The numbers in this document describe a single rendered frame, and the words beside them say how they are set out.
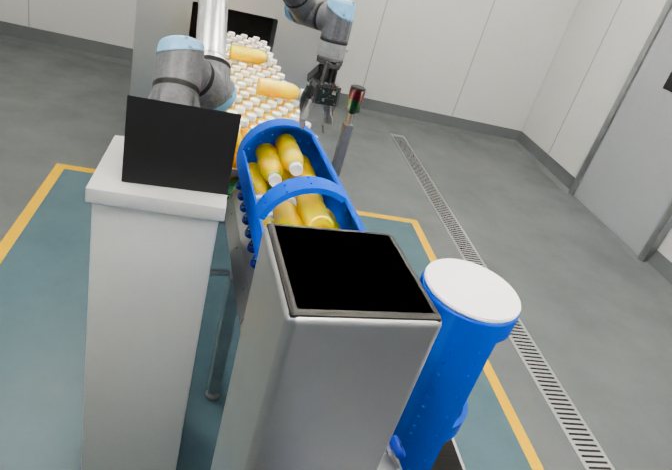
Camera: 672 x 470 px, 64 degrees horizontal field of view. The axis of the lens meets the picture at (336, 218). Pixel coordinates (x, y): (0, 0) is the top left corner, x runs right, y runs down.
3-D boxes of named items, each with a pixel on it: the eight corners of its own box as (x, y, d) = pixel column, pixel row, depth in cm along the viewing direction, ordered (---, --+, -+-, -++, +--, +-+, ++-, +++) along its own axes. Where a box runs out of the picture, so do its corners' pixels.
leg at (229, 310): (205, 400, 223) (229, 279, 193) (204, 389, 227) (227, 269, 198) (219, 400, 225) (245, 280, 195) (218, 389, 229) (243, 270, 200)
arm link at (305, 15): (286, -24, 142) (321, -14, 137) (303, 2, 152) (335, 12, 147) (272, 2, 141) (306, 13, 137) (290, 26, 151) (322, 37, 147)
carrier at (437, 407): (356, 528, 176) (432, 518, 186) (449, 324, 135) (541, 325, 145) (333, 451, 199) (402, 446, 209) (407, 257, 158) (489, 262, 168)
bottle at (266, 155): (256, 164, 177) (264, 191, 162) (252, 144, 173) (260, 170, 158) (277, 159, 178) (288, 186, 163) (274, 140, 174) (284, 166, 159)
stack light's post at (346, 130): (289, 326, 275) (345, 125, 223) (288, 321, 278) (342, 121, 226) (297, 326, 276) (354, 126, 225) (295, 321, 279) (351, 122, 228)
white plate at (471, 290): (451, 320, 135) (450, 323, 135) (541, 321, 144) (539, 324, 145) (410, 255, 157) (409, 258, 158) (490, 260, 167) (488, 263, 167)
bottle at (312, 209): (334, 215, 132) (318, 180, 147) (306, 218, 130) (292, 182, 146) (334, 239, 136) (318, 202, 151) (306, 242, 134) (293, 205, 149)
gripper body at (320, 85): (310, 104, 145) (320, 59, 140) (304, 96, 153) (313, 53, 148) (337, 109, 148) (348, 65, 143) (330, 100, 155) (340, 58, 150)
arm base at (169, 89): (140, 107, 126) (146, 68, 128) (139, 129, 140) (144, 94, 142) (206, 119, 131) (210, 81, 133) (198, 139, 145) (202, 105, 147)
